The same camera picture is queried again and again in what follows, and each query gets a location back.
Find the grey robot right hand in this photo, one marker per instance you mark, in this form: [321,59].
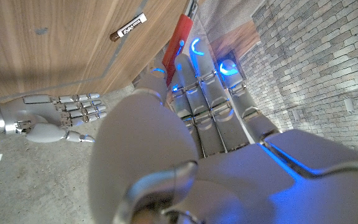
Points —
[36,112]

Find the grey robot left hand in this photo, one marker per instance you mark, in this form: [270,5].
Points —
[228,180]

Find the brown dry erase marker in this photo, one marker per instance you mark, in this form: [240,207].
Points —
[129,26]

